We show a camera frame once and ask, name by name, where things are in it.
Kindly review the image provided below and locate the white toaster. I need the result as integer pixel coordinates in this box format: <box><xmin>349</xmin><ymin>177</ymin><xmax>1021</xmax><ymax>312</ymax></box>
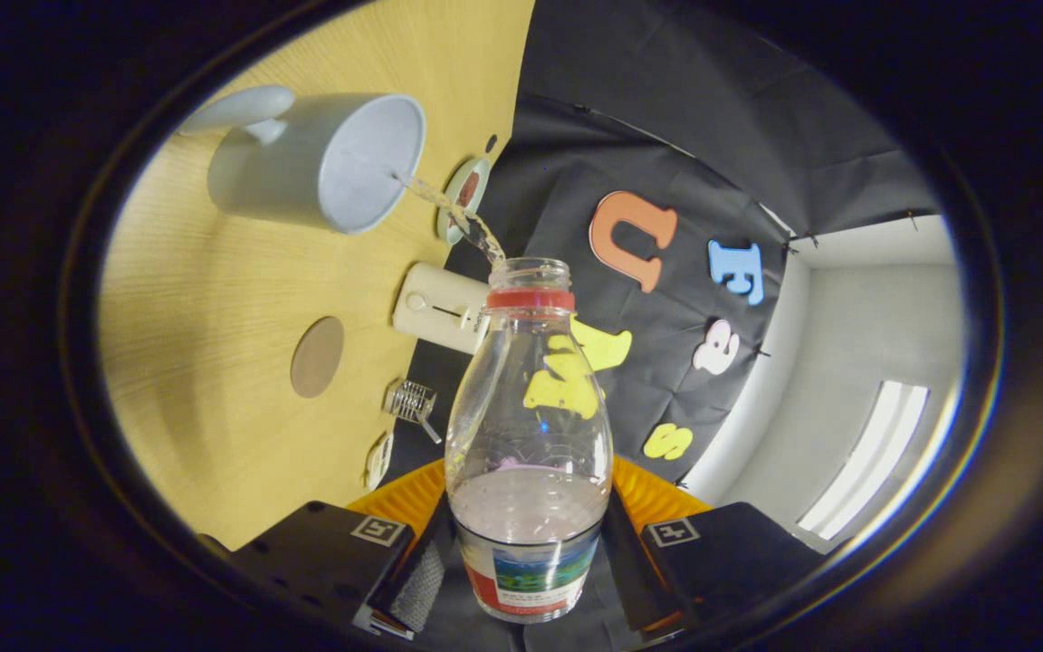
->
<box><xmin>392</xmin><ymin>263</ymin><xmax>492</xmax><ymax>356</ymax></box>

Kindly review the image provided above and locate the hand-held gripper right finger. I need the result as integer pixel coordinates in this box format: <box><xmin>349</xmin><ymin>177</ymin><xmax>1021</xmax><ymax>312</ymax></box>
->
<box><xmin>601</xmin><ymin>455</ymin><xmax>837</xmax><ymax>637</ymax></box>

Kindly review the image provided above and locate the white cup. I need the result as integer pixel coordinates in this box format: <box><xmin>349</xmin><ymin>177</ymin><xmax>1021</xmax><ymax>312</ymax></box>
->
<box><xmin>179</xmin><ymin>85</ymin><xmax>427</xmax><ymax>235</ymax></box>

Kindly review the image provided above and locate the long ceiling light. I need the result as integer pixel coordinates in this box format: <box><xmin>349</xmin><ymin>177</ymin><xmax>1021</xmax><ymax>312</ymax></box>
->
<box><xmin>798</xmin><ymin>380</ymin><xmax>930</xmax><ymax>542</ymax></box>

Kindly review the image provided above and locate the clear juice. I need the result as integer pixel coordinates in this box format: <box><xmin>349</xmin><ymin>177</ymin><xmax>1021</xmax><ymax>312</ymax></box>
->
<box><xmin>392</xmin><ymin>170</ymin><xmax>509</xmax><ymax>265</ymax></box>

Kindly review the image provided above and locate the round brown coaster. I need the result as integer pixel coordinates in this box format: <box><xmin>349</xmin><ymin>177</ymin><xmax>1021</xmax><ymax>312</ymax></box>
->
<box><xmin>291</xmin><ymin>316</ymin><xmax>346</xmax><ymax>399</ymax></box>

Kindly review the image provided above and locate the pale green plate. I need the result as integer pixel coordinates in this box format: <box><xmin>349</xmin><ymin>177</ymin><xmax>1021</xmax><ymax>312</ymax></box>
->
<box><xmin>436</xmin><ymin>158</ymin><xmax>493</xmax><ymax>245</ymax></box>

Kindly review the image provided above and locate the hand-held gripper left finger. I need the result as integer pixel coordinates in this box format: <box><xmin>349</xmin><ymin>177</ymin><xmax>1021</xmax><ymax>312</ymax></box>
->
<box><xmin>200</xmin><ymin>457</ymin><xmax>461</xmax><ymax>642</ymax></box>

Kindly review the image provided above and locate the clear plastic juice bottle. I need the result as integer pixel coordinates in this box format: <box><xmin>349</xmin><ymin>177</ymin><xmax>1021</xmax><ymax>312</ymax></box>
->
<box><xmin>445</xmin><ymin>257</ymin><xmax>615</xmax><ymax>624</ymax></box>

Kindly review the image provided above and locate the black backdrop cloth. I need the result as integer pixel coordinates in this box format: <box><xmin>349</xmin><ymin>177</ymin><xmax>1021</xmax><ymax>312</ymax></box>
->
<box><xmin>377</xmin><ymin>0</ymin><xmax>943</xmax><ymax>652</ymax></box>

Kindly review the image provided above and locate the small white dish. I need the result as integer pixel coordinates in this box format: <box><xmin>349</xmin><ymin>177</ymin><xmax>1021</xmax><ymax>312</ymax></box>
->
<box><xmin>365</xmin><ymin>432</ymin><xmax>395</xmax><ymax>492</ymax></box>

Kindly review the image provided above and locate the wooden table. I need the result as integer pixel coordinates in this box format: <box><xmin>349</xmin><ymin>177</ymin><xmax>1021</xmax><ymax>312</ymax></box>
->
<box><xmin>98</xmin><ymin>0</ymin><xmax>536</xmax><ymax>551</ymax></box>

